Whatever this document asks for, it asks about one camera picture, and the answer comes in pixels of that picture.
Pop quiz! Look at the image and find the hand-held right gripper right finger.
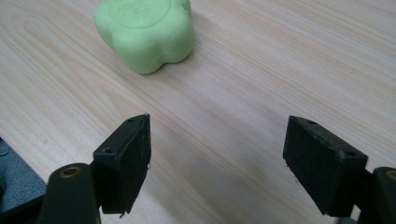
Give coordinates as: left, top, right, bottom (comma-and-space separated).
282, 115, 370, 218

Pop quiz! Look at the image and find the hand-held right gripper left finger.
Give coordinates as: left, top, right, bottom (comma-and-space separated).
92, 113, 152, 218

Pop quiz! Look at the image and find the dark blue-grey cloth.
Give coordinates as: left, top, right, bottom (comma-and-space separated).
0, 137, 48, 222

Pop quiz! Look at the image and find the green flower-shaped soap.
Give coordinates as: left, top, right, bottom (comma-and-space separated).
93, 0, 195, 76

